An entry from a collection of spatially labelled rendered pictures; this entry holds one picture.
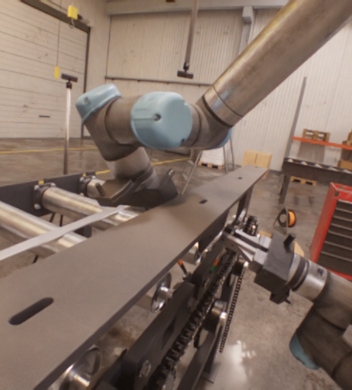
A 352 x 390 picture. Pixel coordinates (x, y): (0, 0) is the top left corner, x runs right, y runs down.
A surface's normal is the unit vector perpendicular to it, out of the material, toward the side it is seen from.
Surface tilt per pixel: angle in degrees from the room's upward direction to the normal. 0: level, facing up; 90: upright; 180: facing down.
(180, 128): 83
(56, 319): 0
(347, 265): 90
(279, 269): 21
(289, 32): 104
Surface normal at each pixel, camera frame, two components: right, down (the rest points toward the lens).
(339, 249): -0.43, 0.18
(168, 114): 0.74, 0.17
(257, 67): -0.46, 0.43
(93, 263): 0.14, -0.95
